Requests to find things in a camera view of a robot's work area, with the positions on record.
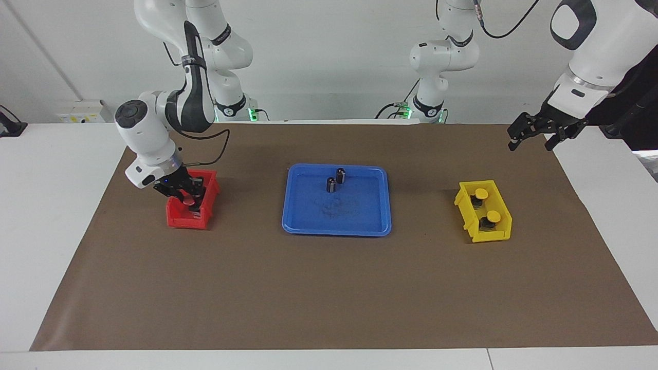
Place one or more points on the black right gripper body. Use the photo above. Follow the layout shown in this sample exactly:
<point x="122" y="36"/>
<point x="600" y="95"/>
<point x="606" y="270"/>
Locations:
<point x="172" y="186"/>

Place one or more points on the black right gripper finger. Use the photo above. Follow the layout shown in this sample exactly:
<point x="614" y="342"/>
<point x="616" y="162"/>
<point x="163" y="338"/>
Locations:
<point x="199" y="186"/>
<point x="181" y="196"/>

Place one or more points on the yellow push button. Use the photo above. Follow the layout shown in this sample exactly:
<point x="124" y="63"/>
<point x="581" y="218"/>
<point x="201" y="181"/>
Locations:
<point x="492" y="216"/>
<point x="480" y="193"/>

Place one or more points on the black clamp mount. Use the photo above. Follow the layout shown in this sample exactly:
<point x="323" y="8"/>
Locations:
<point x="10" y="126"/>

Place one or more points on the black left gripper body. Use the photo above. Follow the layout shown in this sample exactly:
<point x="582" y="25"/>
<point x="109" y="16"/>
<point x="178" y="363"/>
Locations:
<point x="558" y="121"/>

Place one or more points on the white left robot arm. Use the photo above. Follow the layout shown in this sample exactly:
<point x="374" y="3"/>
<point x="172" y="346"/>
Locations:
<point x="601" y="56"/>

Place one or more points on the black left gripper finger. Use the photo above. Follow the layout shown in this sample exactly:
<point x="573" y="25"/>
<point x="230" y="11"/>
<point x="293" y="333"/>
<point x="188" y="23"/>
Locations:
<point x="519" y="133"/>
<point x="556" y="140"/>

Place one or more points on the brown paper table mat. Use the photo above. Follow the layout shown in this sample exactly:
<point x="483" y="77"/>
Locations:
<point x="329" y="293"/>

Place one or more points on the red plastic storage bin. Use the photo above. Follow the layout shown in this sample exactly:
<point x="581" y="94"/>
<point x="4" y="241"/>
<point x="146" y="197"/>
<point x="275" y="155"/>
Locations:
<point x="185" y="221"/>

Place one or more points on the red push button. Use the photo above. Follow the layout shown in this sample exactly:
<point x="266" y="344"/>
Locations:
<point x="189" y="201"/>

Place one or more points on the yellow plastic storage bin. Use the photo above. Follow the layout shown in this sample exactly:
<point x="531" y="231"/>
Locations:
<point x="491" y="236"/>

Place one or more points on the blue plastic tray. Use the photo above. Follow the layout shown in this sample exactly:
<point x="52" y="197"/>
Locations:
<point x="360" y="216"/>

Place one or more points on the black cylindrical capacitor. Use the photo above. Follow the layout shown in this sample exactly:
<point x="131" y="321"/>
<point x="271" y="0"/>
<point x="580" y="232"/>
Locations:
<point x="341" y="175"/>
<point x="331" y="185"/>

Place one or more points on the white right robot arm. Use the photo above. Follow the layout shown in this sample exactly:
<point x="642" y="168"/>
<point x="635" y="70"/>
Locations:
<point x="146" y="133"/>

